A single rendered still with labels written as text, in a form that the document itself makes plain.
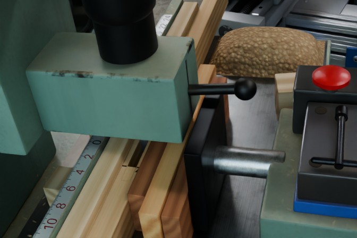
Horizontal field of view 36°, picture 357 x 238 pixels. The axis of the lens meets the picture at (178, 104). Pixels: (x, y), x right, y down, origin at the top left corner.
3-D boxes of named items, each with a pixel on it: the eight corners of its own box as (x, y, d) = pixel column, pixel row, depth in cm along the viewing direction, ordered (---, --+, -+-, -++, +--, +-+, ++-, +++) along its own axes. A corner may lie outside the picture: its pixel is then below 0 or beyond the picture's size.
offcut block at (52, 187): (64, 185, 70) (58, 164, 68) (95, 190, 68) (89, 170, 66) (49, 208, 67) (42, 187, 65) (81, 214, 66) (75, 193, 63)
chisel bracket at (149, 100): (185, 158, 49) (174, 79, 44) (44, 144, 53) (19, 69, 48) (203, 108, 55) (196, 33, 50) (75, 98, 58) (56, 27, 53)
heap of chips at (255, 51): (321, 81, 65) (322, 53, 63) (205, 74, 69) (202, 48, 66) (325, 41, 72) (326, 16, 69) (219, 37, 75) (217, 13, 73)
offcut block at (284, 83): (278, 126, 59) (278, 92, 56) (274, 106, 62) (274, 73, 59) (318, 123, 59) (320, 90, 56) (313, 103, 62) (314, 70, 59)
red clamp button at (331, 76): (349, 94, 43) (350, 83, 43) (310, 92, 44) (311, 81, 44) (350, 73, 46) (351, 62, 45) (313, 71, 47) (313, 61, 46)
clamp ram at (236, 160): (278, 241, 46) (278, 162, 41) (193, 230, 48) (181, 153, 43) (289, 168, 53) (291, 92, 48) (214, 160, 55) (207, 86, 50)
